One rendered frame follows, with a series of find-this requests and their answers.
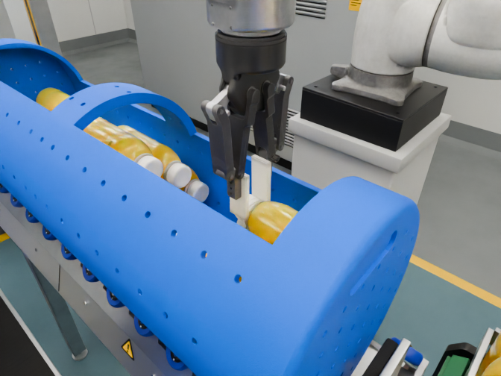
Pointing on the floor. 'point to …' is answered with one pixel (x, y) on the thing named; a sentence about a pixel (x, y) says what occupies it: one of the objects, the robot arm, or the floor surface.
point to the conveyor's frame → (464, 349)
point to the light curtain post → (42, 24)
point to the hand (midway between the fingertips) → (250, 187)
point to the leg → (60, 314)
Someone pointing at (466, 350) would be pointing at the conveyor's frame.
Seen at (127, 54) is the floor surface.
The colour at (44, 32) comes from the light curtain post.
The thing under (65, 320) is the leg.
